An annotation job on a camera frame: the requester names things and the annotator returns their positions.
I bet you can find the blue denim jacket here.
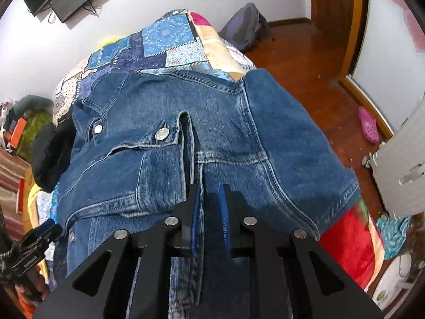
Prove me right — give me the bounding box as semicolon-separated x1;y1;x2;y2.
53;69;360;318

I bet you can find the yellow printed cloth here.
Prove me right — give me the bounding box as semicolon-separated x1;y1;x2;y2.
27;184;49;284

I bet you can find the red fleece blanket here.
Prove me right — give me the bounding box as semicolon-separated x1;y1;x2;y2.
319;199;385;290

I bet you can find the striped cloth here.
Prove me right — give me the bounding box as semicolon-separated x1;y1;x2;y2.
1;148;30;241

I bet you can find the black folded garment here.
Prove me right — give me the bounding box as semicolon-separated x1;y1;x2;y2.
30;110;76;192

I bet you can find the teal patterned cloth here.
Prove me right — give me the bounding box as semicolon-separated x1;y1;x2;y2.
376;215;411;260

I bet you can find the orange box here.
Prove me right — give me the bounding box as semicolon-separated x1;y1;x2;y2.
9;117;27;148

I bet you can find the grey plush cushion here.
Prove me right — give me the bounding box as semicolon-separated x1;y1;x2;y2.
13;94;53;116

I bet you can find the pink croc shoe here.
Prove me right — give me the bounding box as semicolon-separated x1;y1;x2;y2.
357;106;380;144

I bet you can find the grey purple backpack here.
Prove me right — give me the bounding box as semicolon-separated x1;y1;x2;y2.
218;2;275;53

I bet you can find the blue patchwork bedspread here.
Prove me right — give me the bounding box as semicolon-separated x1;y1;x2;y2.
53;9;256;125

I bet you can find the wooden door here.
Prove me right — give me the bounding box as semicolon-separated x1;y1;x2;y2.
311;0;369;79

